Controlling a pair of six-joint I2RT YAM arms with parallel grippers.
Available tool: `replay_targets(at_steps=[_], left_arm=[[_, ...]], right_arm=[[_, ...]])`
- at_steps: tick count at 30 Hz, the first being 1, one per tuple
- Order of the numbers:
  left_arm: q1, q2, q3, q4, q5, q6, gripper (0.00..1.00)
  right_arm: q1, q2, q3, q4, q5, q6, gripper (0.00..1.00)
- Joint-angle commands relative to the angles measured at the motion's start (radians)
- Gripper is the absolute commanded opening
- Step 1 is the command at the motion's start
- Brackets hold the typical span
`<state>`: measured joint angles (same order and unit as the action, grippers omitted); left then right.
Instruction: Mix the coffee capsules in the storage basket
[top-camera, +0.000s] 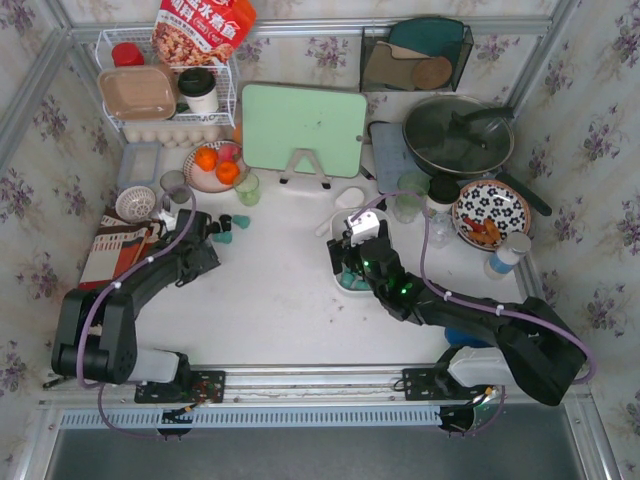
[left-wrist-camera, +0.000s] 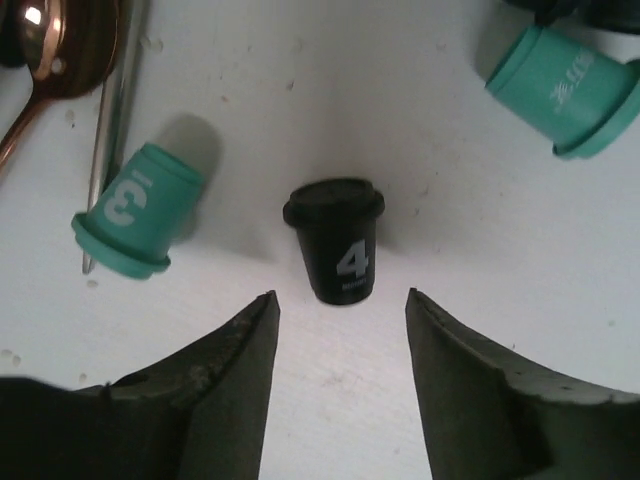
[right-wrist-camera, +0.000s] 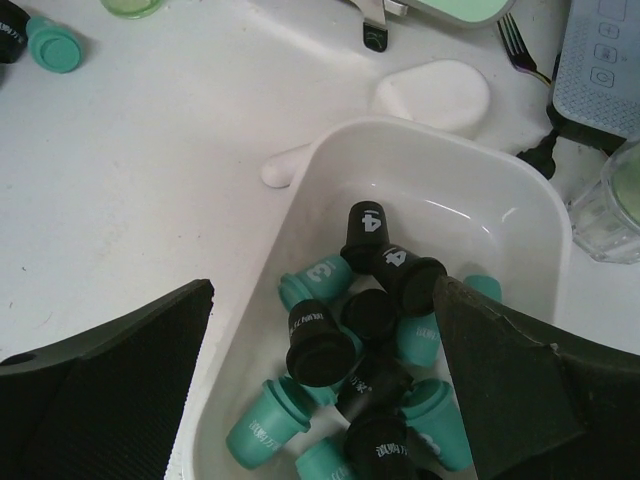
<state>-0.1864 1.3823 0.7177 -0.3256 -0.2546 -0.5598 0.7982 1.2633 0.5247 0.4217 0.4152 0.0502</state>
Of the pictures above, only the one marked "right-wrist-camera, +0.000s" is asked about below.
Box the green plastic tumbler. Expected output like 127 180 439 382
603 138 639 224

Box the black power plug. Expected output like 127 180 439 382
516 130 559 180

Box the black coffee capsule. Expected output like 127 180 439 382
340 200 389 274
286 299 356 388
340 289 397 345
370 244 447 317
0 0 30 64
336 355 414 422
343 410 417 480

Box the green cutting board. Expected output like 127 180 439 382
405 0 515 28

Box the grey blue board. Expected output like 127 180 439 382
546 0 639 153

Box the dark iridescent fork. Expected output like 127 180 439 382
497 13 552 87

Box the white storage basket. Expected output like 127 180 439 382
182 118 571 479

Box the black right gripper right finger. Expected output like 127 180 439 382
433 277 639 479

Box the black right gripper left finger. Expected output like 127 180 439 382
1 279 214 479

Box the white plastic scoop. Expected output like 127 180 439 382
260 58 492 189

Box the small green glass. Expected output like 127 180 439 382
100 0 165 19

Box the teal coffee capsule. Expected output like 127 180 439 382
26 16 84 74
278 254 354 311
463 274 503 302
396 312 441 368
226 377 312 470
400 378 473 472
295 437 357 480

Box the clear faceted glass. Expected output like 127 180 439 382
567 174 639 265

